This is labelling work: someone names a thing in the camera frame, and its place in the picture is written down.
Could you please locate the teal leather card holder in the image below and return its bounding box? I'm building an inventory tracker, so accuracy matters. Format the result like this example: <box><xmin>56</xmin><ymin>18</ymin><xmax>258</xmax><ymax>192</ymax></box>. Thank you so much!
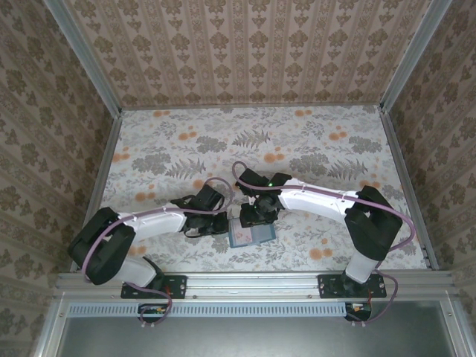
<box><xmin>228</xmin><ymin>218</ymin><xmax>277</xmax><ymax>249</ymax></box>

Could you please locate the white floral VIP card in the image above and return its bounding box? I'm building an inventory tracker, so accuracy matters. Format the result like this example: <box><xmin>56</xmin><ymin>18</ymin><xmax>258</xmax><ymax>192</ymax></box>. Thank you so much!
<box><xmin>231</xmin><ymin>222</ymin><xmax>257</xmax><ymax>246</ymax></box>

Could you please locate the grey metal panel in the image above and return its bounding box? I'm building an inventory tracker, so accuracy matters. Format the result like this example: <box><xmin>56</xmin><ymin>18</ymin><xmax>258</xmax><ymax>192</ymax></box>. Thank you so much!
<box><xmin>55</xmin><ymin>315</ymin><xmax>460</xmax><ymax>357</ymax></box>

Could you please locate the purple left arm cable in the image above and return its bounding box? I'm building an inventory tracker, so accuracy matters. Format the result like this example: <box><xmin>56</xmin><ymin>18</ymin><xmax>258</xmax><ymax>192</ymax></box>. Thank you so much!
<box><xmin>82</xmin><ymin>176</ymin><xmax>234</xmax><ymax>330</ymax></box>

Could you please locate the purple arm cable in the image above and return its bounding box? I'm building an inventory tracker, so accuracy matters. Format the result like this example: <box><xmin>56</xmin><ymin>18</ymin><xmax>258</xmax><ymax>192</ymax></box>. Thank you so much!
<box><xmin>231</xmin><ymin>160</ymin><xmax>415</xmax><ymax>325</ymax></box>
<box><xmin>82</xmin><ymin>176</ymin><xmax>234</xmax><ymax>330</ymax></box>

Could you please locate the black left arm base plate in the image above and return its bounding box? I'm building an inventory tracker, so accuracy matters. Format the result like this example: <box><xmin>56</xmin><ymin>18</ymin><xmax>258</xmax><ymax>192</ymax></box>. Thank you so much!
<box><xmin>120</xmin><ymin>274</ymin><xmax>187</xmax><ymax>300</ymax></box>

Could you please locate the aluminium mounting rail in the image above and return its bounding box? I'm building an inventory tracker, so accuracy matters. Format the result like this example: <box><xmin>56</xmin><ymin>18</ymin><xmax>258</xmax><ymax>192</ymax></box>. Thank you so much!
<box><xmin>55</xmin><ymin>270</ymin><xmax>457</xmax><ymax>300</ymax></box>

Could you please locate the white slotted cable duct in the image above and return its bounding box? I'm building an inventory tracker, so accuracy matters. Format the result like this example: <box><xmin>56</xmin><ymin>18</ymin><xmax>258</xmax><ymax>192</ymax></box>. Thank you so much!
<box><xmin>68</xmin><ymin>301</ymin><xmax>349</xmax><ymax>318</ymax></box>

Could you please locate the small circuit board with wires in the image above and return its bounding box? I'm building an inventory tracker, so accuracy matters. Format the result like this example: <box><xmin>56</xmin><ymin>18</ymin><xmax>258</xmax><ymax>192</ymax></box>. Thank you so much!
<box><xmin>138</xmin><ymin>303</ymin><xmax>169</xmax><ymax>323</ymax></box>
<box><xmin>344</xmin><ymin>301</ymin><xmax>373</xmax><ymax>321</ymax></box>

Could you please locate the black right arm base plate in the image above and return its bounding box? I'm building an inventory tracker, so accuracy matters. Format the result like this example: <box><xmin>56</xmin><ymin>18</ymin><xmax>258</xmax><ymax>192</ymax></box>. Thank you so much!
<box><xmin>318</xmin><ymin>274</ymin><xmax>387</xmax><ymax>300</ymax></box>

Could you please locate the aluminium table side rail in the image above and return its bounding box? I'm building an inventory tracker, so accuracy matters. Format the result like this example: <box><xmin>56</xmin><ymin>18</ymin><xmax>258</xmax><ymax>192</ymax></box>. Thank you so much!
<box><xmin>89</xmin><ymin>111</ymin><xmax>123</xmax><ymax>215</ymax></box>
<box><xmin>379</xmin><ymin>109</ymin><xmax>440</xmax><ymax>271</ymax></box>

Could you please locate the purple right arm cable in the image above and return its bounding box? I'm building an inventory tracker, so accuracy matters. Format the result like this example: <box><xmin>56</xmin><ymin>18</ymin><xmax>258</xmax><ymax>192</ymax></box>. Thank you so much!
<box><xmin>231</xmin><ymin>160</ymin><xmax>415</xmax><ymax>325</ymax></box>

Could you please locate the aluminium frame post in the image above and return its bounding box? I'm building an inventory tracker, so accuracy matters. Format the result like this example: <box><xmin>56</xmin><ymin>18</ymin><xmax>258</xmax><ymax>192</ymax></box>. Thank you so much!
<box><xmin>379</xmin><ymin>0</ymin><xmax>454</xmax><ymax>115</ymax></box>
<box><xmin>41</xmin><ymin>0</ymin><xmax>123</xmax><ymax>119</ymax></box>

